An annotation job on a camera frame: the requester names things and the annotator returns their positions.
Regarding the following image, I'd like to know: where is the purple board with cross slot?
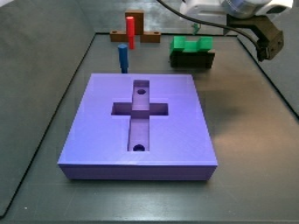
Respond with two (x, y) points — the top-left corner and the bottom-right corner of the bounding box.
(59, 73), (218, 180)

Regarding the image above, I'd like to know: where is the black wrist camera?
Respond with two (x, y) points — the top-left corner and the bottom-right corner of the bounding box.
(227, 16), (285, 61)

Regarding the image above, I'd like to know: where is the green U-shaped block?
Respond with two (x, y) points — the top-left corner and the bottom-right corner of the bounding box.
(170, 36), (213, 53)

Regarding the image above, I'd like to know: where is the black angle bracket fixture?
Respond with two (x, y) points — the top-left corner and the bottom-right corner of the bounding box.
(170, 50), (215, 69)

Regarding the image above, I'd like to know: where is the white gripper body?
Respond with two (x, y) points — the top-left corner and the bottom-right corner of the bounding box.
(181, 0), (294, 24)

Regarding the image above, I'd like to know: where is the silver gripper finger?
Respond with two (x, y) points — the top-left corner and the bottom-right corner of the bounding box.
(191, 24), (201, 35)

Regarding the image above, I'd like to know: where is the blue cylinder peg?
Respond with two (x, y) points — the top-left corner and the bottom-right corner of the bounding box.
(118, 44), (128, 74)

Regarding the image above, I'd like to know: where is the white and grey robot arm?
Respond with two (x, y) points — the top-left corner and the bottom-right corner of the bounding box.
(179, 0), (294, 34)

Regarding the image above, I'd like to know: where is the black cable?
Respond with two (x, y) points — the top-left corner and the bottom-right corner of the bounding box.
(155, 0), (262, 51)

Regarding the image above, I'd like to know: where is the brown T-shaped block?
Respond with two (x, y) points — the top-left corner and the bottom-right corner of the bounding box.
(110, 10), (162, 43)

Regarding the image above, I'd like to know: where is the red cylinder peg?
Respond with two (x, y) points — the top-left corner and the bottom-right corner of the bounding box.
(126, 17), (135, 50)

